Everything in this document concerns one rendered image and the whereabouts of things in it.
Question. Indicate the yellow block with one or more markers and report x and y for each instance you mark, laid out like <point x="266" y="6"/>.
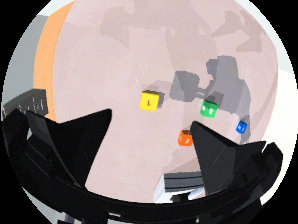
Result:
<point x="149" y="101"/>

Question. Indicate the orange block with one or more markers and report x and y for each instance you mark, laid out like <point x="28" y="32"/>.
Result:
<point x="185" y="139"/>

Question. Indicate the blue block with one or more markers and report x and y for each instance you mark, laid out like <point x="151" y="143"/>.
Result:
<point x="241" y="127"/>

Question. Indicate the green block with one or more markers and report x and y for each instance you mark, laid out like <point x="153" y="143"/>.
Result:
<point x="209" y="109"/>

